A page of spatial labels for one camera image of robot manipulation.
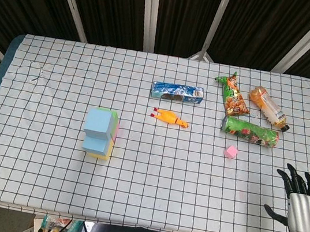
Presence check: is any small pink foam cube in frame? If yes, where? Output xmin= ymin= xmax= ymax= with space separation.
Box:
xmin=222 ymin=144 xmax=240 ymax=161

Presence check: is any blue cookie box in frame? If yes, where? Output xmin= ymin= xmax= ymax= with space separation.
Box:
xmin=150 ymin=80 xmax=206 ymax=106

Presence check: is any yellow rubber chicken toy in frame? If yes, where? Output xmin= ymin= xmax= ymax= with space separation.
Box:
xmin=148 ymin=107 xmax=191 ymax=129

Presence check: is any white partition frame post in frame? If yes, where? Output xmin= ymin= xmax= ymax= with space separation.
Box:
xmin=187 ymin=0 xmax=235 ymax=65
xmin=43 ymin=0 xmax=95 ymax=44
xmin=270 ymin=0 xmax=310 ymax=78
xmin=134 ymin=0 xmax=163 ymax=54

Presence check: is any orange juice bottle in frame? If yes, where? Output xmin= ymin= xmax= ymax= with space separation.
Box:
xmin=244 ymin=84 xmax=296 ymax=133

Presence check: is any green snack bag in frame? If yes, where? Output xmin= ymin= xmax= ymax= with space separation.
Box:
xmin=209 ymin=69 xmax=256 ymax=120

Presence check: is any white grid tablecloth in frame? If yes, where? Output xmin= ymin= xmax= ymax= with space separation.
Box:
xmin=0 ymin=29 xmax=310 ymax=232

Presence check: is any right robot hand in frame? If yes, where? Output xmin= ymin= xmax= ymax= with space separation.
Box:
xmin=260 ymin=160 xmax=310 ymax=232

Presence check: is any green chips can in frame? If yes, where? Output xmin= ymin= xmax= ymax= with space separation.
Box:
xmin=218 ymin=114 xmax=282 ymax=150

